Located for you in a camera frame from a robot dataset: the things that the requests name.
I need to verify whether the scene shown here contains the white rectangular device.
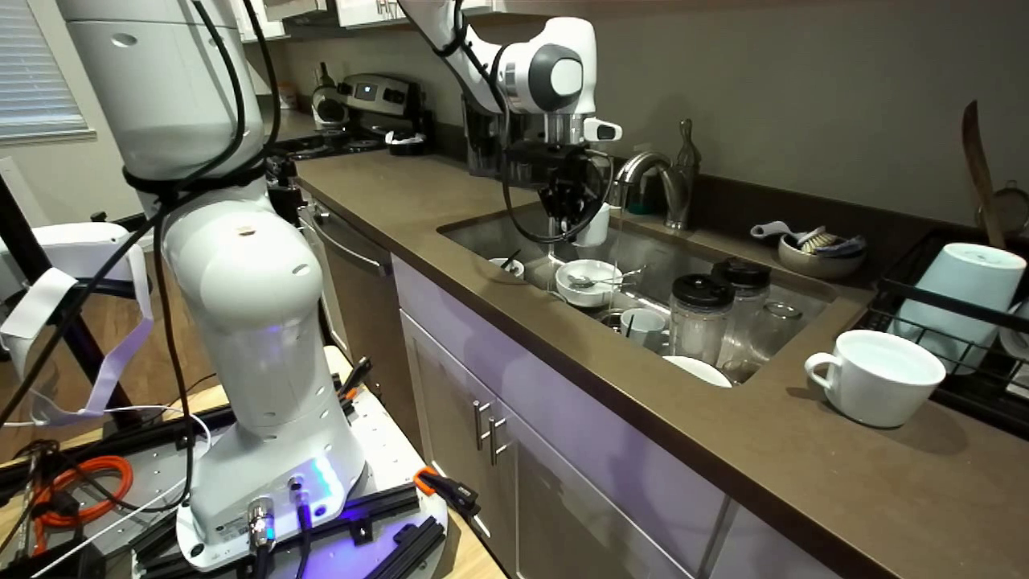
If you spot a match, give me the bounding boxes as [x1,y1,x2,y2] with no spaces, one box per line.
[18,220,137,284]

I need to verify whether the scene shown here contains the black tripod stand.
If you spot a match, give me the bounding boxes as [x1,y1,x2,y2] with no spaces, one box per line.
[0,173,149,439]

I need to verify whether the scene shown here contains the white ribbon strip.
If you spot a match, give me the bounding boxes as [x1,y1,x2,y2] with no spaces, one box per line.
[0,264,160,426]

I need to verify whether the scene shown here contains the white dish brush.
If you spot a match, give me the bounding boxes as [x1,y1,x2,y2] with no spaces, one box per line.
[747,220,796,246]

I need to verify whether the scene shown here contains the robot mounting table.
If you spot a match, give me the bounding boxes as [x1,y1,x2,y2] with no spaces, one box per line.
[0,340,509,579]

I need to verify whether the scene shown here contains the large white mug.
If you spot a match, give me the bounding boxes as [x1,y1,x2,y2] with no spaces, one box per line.
[801,328,953,433]

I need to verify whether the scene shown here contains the black dish rack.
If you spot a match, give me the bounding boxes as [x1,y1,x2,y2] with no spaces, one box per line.
[855,224,1029,445]

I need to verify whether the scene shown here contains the white bowl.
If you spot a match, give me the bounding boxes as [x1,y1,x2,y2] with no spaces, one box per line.
[548,257,627,311]

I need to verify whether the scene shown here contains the lower cabinet doors steel handles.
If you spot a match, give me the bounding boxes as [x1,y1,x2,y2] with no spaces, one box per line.
[388,253,864,579]

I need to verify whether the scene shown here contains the stainless dishwasher front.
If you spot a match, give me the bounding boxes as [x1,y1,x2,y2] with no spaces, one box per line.
[294,200,425,445]

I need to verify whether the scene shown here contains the steel kitchen faucet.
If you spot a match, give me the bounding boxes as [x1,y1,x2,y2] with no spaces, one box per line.
[611,117,703,234]

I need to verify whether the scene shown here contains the white dish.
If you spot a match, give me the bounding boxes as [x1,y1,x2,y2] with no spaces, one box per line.
[662,355,737,391]

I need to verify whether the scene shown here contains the stainless steel sink basin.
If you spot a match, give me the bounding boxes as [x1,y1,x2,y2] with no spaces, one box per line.
[435,200,851,391]

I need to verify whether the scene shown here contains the orange black clamp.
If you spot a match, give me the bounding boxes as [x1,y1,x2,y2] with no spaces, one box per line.
[410,462,489,531]

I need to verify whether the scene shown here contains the orange cable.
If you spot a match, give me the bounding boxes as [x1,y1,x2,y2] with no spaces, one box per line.
[26,452,137,559]

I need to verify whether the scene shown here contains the white window blind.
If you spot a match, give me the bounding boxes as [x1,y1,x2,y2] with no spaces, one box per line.
[0,0,97,146]

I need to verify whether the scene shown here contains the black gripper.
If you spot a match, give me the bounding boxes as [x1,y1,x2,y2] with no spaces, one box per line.
[526,140,615,252]

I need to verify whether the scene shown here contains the silver black kitchen appliance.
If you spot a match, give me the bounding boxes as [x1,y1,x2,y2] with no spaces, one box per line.
[308,62,435,153]

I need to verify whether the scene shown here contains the clear glass jar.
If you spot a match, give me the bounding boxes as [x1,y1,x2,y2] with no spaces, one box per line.
[755,297,810,346]

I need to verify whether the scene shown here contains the black coffee machine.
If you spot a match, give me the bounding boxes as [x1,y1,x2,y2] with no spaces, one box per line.
[462,95,539,181]

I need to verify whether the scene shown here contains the metal spoon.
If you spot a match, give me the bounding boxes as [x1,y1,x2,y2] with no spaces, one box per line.
[562,267,644,297]

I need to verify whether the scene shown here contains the countertop bowl with utensils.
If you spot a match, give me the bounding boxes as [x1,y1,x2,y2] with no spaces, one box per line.
[774,224,872,287]

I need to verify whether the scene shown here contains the wooden spatula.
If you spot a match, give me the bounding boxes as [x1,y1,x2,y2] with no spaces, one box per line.
[959,101,1013,252]

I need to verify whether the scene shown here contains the small white cup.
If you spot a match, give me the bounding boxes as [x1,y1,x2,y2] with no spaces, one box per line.
[616,306,672,358]

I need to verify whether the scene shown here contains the pale blue cylindrical container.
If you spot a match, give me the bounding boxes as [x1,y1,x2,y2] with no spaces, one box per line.
[890,242,1029,355]

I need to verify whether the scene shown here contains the small white plate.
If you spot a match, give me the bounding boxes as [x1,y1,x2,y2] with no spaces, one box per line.
[484,252,530,284]

